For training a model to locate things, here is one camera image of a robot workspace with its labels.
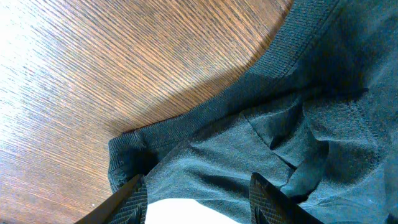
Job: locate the dark green t-shirt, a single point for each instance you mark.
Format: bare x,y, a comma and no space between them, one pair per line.
316,116

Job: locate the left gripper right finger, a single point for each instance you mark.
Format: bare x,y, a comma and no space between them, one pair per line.
270,206

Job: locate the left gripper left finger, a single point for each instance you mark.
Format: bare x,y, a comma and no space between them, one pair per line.
126,206

